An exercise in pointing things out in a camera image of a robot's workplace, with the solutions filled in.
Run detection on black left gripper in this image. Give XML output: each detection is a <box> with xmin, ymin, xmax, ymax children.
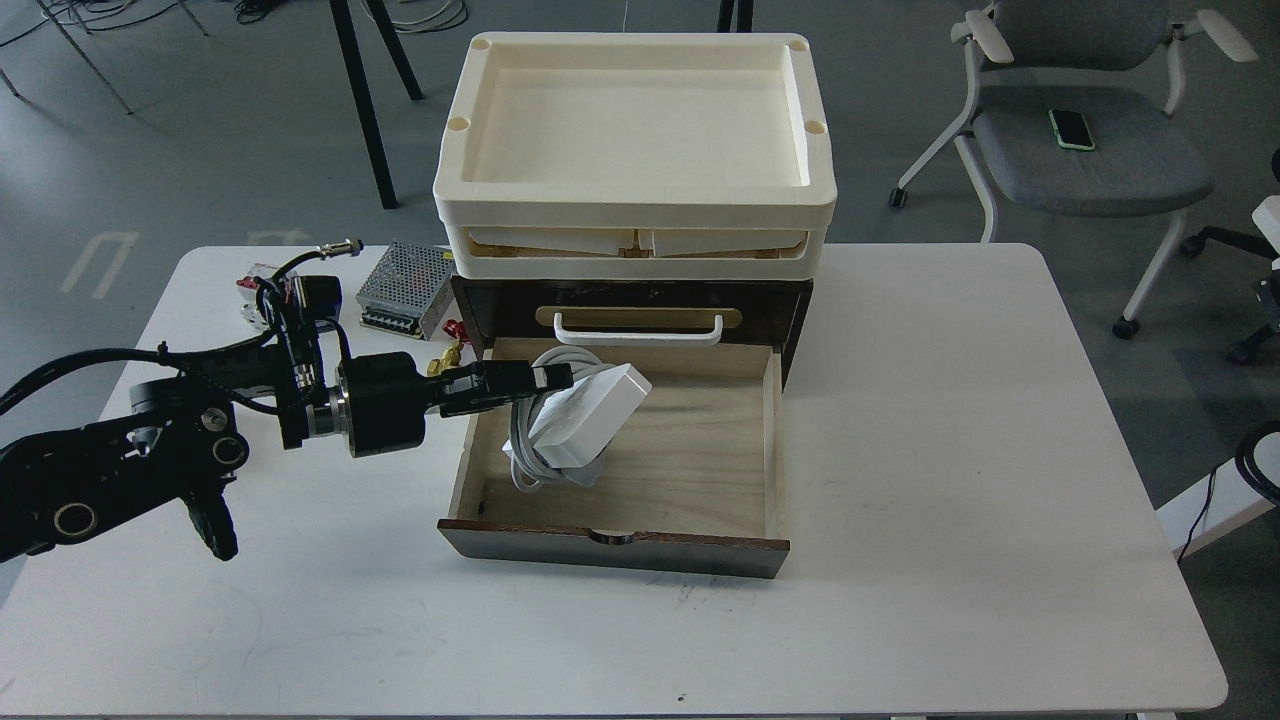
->
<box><xmin>338</xmin><ymin>352</ymin><xmax>573</xmax><ymax>457</ymax></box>

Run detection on white power strip with cable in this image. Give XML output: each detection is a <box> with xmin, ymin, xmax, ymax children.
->
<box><xmin>503</xmin><ymin>346</ymin><xmax>652</xmax><ymax>493</ymax></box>

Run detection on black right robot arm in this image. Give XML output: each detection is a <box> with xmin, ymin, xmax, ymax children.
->
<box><xmin>1178</xmin><ymin>193</ymin><xmax>1279</xmax><ymax>506</ymax></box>

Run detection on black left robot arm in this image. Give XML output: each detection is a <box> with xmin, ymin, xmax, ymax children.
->
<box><xmin>1</xmin><ymin>240</ymin><xmax>573</xmax><ymax>560</ymax></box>

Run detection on metal mesh power supply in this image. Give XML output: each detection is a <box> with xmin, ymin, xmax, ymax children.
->
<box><xmin>356</xmin><ymin>242</ymin><xmax>456</xmax><ymax>340</ymax></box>

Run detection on open wooden drawer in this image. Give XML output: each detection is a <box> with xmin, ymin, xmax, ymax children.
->
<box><xmin>436</xmin><ymin>345</ymin><xmax>790</xmax><ymax>579</ymax></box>

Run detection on cream plastic stacked tray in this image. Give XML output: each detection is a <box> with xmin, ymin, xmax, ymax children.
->
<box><xmin>434</xmin><ymin>32</ymin><xmax>837</xmax><ymax>281</ymax></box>

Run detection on white red circuit breaker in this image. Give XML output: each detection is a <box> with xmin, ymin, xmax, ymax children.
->
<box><xmin>236</xmin><ymin>263</ymin><xmax>285</xmax><ymax>331</ymax></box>

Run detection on black table legs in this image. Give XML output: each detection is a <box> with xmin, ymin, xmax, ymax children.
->
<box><xmin>328</xmin><ymin>0</ymin><xmax>422</xmax><ymax>210</ymax></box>

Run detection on green cased smartphone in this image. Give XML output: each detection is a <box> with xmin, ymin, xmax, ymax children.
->
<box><xmin>1048</xmin><ymin>109</ymin><xmax>1096</xmax><ymax>152</ymax></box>

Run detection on grey office chair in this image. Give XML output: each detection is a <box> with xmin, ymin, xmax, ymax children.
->
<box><xmin>890</xmin><ymin>1</ymin><xmax>1258</xmax><ymax>340</ymax></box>

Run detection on white side table edge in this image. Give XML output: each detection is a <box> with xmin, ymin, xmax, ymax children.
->
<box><xmin>1156</xmin><ymin>460</ymin><xmax>1275</xmax><ymax>556</ymax></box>

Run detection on brass valve red handle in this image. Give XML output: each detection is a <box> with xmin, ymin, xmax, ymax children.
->
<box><xmin>425</xmin><ymin>319</ymin><xmax>470</xmax><ymax>377</ymax></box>

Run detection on white upper drawer handle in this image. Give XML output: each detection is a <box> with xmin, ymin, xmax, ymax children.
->
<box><xmin>552</xmin><ymin>313</ymin><xmax>724</xmax><ymax>347</ymax></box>

